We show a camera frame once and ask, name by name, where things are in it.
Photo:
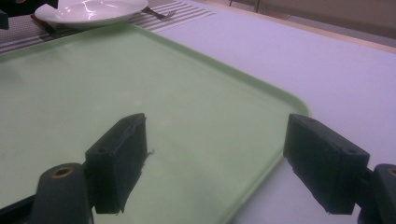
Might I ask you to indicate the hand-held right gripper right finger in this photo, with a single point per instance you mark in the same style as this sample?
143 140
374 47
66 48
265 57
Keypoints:
323 165

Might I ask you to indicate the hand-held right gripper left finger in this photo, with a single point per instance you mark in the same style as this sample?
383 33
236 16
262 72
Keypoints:
116 165

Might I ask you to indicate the white ceramic plate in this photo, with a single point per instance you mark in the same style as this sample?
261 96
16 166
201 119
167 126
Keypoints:
93 11

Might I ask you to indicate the light green plastic tray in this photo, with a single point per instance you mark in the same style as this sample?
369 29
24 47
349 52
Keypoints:
174 102

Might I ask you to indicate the metal fork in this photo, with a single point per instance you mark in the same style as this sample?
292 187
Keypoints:
160 13

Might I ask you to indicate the striped grey placemat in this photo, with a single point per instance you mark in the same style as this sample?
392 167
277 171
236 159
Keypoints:
174 15

